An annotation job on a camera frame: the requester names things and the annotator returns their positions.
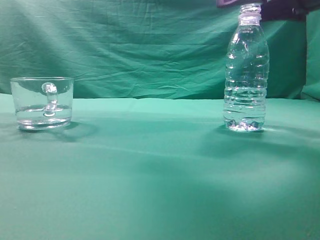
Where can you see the clear glass mug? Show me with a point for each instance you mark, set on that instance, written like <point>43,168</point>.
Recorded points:
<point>42,103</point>

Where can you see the green backdrop cloth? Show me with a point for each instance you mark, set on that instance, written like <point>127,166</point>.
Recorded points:
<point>167,49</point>

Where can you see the green table cloth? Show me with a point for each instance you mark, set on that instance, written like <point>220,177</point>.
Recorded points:
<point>161,169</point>

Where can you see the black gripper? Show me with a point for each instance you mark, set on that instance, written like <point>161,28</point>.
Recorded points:
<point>272,10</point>

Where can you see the clear plastic water bottle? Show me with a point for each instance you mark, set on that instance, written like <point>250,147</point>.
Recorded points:
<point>246,73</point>

